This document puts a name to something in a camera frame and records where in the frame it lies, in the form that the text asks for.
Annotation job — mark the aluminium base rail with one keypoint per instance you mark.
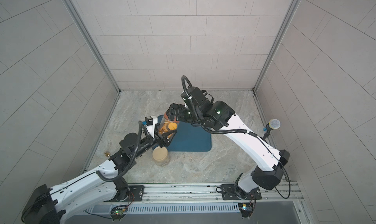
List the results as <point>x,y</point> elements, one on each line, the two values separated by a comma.
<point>184,198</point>

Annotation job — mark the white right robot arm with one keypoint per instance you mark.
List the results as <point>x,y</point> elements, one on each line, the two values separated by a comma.
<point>218,118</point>

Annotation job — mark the teal plastic tray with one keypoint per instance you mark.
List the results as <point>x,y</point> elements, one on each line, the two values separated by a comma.
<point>188,138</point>

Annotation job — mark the aluminium corner frame post right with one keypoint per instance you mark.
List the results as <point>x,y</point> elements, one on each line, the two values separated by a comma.
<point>283,29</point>

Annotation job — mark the left circuit board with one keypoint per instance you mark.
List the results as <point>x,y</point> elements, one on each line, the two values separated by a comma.
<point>118,212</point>

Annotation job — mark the circuit board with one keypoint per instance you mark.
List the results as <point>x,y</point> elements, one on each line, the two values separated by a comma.
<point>118,212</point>
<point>246,209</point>

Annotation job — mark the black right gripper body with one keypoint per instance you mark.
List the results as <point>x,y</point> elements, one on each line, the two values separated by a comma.
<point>187,114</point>

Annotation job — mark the aluminium corner frame post left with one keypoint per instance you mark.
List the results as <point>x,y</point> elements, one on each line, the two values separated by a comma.
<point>89,40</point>

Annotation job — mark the right circuit board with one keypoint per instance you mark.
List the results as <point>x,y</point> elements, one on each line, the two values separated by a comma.
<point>246,209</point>

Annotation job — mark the aluminium corner frame post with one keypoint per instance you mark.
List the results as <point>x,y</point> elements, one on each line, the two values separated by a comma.
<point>283,29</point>
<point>89,40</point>

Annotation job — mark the jar with beige lid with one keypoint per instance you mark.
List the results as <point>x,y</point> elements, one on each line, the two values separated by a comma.
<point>161,156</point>

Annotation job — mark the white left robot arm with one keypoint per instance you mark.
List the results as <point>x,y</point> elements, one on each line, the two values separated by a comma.
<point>54,205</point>

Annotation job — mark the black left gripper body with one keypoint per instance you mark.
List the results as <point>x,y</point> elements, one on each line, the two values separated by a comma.
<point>158,141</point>

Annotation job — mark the microphone on black stand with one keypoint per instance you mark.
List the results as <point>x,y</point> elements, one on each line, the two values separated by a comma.
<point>273,124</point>

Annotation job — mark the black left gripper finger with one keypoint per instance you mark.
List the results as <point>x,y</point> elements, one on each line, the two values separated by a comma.
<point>168,133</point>
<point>164,141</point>

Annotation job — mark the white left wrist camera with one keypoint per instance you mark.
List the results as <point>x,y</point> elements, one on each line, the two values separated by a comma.
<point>149,121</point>

